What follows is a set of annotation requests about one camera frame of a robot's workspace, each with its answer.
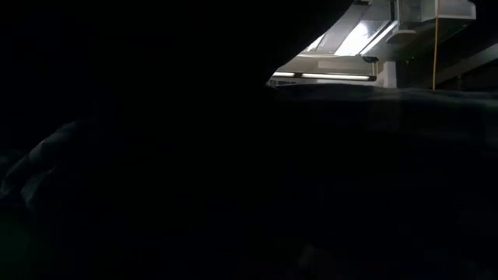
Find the blue plaid shirt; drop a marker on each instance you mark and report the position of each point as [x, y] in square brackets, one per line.
[350, 163]

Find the white ceiling unit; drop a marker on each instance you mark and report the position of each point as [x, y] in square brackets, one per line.
[447, 9]

